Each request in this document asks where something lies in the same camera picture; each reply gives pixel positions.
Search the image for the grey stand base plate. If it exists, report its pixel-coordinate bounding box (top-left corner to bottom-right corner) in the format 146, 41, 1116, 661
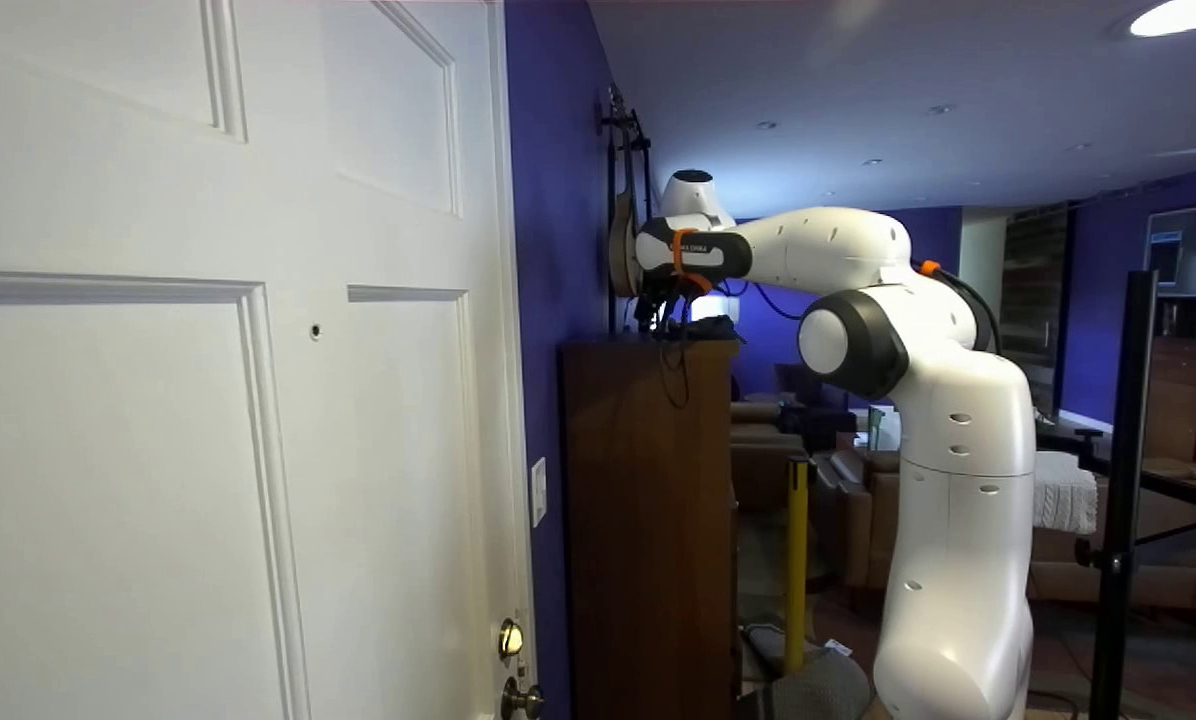
739, 615, 876, 720

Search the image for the round ceiling light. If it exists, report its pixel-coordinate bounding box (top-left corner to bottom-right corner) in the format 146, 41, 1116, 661
1129, 0, 1196, 41

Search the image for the white light switch plate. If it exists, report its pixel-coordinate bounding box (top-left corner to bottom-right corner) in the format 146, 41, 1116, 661
529, 455, 553, 532

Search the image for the black camera on stand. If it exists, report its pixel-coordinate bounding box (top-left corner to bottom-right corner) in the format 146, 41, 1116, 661
771, 395, 866, 465

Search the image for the brown wooden cabinet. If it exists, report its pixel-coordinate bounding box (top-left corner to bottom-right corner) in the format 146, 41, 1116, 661
557, 331, 745, 720

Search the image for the white panelled door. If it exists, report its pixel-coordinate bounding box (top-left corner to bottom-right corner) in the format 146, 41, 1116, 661
0, 0, 533, 720

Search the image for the white cloth covered table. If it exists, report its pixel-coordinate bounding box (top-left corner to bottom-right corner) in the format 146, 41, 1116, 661
1031, 449, 1106, 540

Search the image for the glass fronted wall cabinet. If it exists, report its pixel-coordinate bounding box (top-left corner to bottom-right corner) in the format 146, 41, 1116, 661
1142, 202, 1196, 304

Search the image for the black metal stand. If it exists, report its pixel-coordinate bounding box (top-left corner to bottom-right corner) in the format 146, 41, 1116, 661
1071, 269, 1196, 720

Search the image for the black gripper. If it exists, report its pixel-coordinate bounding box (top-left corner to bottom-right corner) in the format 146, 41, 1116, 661
634, 282, 699, 337

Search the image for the dark tall bookshelf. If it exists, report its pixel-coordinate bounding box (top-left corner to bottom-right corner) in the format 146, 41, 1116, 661
999, 202, 1076, 418

